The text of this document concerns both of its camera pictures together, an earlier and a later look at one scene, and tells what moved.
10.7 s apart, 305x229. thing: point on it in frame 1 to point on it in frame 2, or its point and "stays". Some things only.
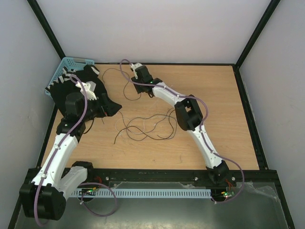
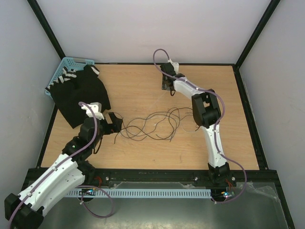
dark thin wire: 117,69 to 157,136
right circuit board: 228,193 stays
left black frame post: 46,27 stays
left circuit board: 89,192 stays
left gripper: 109,109 to 115,127
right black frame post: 257,31 stays
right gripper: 138,88 to 164,87
